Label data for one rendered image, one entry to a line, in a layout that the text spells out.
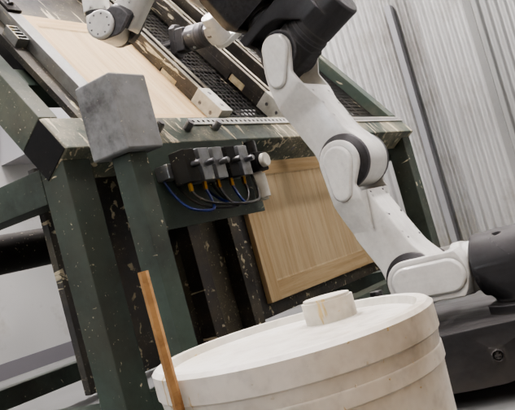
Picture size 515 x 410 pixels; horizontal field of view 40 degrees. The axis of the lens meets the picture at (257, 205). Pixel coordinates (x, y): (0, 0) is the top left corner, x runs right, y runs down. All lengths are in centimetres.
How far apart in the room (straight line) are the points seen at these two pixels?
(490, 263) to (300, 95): 64
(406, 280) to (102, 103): 83
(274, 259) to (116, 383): 112
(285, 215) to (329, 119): 104
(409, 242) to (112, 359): 77
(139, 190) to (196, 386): 104
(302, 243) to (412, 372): 227
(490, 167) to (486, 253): 284
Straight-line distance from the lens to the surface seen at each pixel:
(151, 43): 258
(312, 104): 191
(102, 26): 197
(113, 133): 165
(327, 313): 80
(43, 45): 224
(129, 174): 167
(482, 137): 457
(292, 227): 289
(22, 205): 191
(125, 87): 168
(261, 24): 199
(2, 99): 195
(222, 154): 203
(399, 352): 66
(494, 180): 456
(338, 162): 182
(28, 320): 602
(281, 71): 192
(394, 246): 184
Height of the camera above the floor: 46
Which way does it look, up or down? 3 degrees up
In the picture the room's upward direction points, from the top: 15 degrees counter-clockwise
